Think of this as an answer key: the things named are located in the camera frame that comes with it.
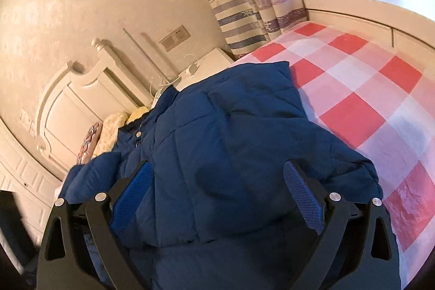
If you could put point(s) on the white panelled wardrobe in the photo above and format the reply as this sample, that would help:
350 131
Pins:
23 174

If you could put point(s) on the white bay window ledge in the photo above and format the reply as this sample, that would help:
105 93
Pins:
367 1

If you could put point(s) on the colourful patterned pillow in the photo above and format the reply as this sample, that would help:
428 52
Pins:
89 142

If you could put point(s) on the navy blue puffer jacket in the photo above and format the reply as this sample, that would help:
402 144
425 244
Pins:
221 140

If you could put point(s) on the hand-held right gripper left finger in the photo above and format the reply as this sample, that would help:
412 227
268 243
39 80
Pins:
131 196

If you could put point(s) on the white pole stand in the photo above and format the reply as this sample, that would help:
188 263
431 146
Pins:
142 54

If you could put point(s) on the white carved headboard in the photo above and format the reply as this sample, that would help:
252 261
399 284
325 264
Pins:
74 113

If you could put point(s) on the red white checkered bed sheet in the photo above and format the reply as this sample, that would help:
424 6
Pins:
356 89

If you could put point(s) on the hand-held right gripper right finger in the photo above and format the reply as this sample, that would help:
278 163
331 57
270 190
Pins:
304 196

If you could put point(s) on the yellow dotted pillow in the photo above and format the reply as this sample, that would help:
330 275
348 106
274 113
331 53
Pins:
108 133

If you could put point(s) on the dark blurred object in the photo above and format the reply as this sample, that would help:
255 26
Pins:
13 229

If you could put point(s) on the plain yellow pillow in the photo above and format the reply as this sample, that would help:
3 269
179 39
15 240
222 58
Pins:
137 114

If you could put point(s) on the white nightstand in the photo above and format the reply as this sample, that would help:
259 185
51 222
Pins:
212 62

